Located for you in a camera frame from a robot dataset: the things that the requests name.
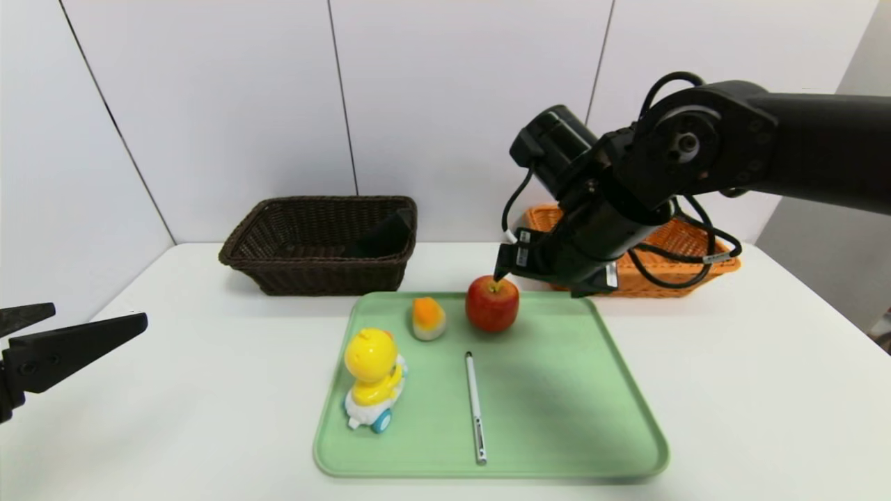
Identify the dark brown wicker basket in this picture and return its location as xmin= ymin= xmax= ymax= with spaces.
xmin=219 ymin=196 xmax=418 ymax=296

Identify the black cable with white plug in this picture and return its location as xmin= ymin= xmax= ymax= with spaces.
xmin=501 ymin=166 xmax=535 ymax=246

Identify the red apple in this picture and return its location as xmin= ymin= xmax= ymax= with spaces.
xmin=466 ymin=275 xmax=520 ymax=333

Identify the black looped wrist cable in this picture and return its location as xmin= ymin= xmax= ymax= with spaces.
xmin=626 ymin=197 xmax=743 ymax=290

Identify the black glasses case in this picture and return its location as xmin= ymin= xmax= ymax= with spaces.
xmin=352 ymin=207 xmax=413 ymax=260

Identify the light green plastic tray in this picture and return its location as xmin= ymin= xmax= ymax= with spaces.
xmin=313 ymin=291 xmax=670 ymax=479

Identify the grey partition panel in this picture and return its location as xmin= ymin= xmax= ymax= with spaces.
xmin=755 ymin=0 xmax=891 ymax=335

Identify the white orange toy bun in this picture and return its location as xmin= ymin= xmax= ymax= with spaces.
xmin=411 ymin=297 xmax=448 ymax=342

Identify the orange wicker basket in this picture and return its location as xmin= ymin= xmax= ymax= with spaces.
xmin=522 ymin=204 xmax=742 ymax=299

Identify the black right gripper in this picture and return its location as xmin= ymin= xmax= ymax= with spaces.
xmin=493 ymin=195 xmax=665 ymax=299

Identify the yellow duck toy car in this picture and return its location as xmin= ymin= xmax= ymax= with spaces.
xmin=344 ymin=328 xmax=409 ymax=434

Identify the white pen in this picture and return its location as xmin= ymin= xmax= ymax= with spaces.
xmin=464 ymin=351 xmax=488 ymax=465

